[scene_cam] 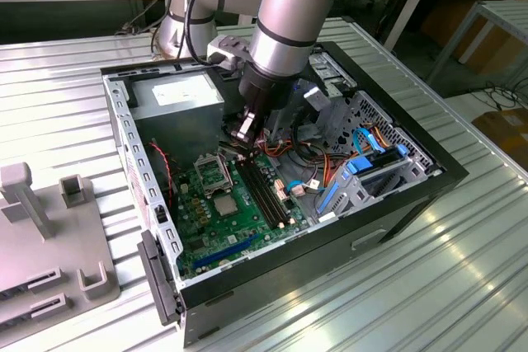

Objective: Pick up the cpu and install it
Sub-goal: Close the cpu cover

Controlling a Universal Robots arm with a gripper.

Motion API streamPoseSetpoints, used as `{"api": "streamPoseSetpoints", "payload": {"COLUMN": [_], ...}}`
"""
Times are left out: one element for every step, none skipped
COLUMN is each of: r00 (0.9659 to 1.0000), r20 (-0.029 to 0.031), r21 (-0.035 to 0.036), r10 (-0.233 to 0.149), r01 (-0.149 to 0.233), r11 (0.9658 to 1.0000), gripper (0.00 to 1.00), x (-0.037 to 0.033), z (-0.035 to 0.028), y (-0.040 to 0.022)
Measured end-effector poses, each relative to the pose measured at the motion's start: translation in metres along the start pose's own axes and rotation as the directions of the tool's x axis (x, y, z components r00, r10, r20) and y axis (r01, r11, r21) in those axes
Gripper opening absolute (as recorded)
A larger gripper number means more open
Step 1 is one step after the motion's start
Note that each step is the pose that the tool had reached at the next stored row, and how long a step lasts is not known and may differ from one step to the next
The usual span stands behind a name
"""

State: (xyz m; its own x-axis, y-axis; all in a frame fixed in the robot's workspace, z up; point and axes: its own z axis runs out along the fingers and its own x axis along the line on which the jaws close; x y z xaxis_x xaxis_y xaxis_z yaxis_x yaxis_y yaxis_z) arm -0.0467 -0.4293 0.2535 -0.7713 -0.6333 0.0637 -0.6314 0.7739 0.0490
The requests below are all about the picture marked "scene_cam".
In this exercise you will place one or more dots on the grey parts rack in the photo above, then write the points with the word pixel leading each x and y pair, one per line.
pixel 62 236

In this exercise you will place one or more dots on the white barcode sticker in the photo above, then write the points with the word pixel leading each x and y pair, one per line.
pixel 232 240

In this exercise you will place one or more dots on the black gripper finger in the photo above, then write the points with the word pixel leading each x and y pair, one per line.
pixel 261 127
pixel 243 131

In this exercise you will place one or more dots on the blue plastic bay rail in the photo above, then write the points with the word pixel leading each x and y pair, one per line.
pixel 330 197

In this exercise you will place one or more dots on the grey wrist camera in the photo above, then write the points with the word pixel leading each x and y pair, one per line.
pixel 227 51

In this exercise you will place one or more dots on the blue expansion slot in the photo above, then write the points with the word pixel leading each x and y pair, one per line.
pixel 227 251

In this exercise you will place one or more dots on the black card retention latch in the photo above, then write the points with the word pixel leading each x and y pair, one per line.
pixel 154 278

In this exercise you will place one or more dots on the CPU socket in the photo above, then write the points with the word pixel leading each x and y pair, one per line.
pixel 210 207

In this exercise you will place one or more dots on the black RAM slot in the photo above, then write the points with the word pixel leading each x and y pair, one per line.
pixel 266 193
pixel 260 194
pixel 255 194
pixel 272 193

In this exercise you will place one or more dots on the pale board connector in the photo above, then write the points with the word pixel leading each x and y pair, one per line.
pixel 281 192

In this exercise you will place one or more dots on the brown cardboard box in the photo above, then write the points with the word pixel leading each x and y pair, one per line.
pixel 495 55
pixel 507 129

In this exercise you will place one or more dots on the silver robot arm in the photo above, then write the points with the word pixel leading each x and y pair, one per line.
pixel 284 18

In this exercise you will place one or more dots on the grey metal drive cage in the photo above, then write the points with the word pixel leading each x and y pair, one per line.
pixel 332 76

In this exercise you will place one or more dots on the silver CPU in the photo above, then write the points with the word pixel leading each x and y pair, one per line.
pixel 227 206

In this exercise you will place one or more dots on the hard disk in blue carrier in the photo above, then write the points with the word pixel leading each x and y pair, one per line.
pixel 381 160

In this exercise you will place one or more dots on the white metal frame table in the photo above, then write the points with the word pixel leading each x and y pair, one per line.
pixel 507 18

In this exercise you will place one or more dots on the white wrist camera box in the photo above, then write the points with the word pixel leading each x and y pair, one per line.
pixel 317 98

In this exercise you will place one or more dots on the black PC case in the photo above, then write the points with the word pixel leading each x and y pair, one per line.
pixel 268 298

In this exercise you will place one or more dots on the perforated metal disk bay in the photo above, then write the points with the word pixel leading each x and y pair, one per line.
pixel 412 142

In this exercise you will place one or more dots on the green motherboard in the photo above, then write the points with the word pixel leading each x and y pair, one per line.
pixel 214 240

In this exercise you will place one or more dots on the grey power supply unit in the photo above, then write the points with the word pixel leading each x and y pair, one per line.
pixel 177 133

